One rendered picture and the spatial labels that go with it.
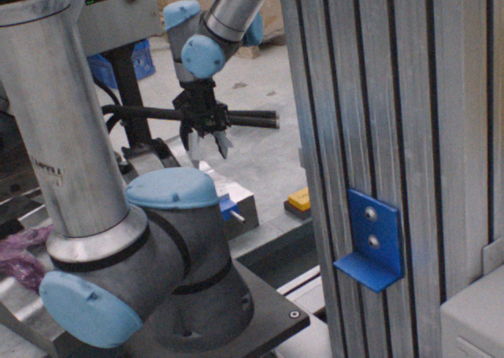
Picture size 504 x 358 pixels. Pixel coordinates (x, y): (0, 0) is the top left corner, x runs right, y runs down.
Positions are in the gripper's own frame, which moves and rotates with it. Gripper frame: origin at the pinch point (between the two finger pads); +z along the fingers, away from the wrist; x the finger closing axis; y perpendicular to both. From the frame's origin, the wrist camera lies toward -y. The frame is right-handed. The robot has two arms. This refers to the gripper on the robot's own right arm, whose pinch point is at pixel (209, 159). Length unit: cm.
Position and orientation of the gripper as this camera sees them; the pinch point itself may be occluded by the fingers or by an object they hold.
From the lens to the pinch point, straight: 150.4
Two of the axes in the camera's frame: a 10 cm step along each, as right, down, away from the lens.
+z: 1.7, 8.8, 4.5
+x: 8.3, -3.7, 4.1
